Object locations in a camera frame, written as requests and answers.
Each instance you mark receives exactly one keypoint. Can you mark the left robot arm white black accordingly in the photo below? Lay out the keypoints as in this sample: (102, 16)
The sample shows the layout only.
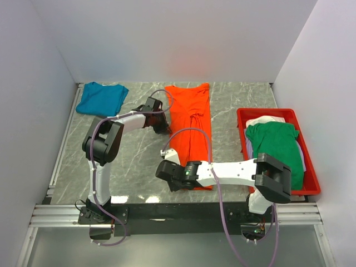
(102, 143)

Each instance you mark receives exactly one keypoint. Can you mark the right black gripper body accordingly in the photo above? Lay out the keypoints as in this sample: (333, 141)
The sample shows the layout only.
(174, 186)

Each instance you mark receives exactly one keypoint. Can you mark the aluminium frame rail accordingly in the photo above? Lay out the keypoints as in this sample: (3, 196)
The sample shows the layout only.
(46, 215)

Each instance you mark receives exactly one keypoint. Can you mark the folded blue t shirt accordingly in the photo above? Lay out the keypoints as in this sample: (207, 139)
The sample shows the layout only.
(102, 100)

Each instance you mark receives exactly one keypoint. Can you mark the black base beam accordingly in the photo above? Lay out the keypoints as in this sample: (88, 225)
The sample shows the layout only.
(171, 218)

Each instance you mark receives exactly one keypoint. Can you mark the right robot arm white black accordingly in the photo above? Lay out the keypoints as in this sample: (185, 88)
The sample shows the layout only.
(270, 178)

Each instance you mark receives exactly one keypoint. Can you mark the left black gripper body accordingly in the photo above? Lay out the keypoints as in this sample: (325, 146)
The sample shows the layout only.
(159, 124)

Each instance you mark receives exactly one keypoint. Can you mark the green t shirt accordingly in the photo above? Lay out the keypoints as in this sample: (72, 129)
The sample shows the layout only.
(279, 140)

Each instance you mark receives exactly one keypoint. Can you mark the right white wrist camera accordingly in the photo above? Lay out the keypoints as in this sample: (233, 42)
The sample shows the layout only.
(170, 155)

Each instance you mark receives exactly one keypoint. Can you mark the orange t shirt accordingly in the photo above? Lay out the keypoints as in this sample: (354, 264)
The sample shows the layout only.
(191, 121)

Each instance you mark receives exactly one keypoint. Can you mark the white t shirt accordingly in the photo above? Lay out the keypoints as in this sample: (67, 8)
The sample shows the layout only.
(264, 119)

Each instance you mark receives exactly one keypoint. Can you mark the lavender t shirt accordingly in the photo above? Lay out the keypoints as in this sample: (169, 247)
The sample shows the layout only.
(249, 149)

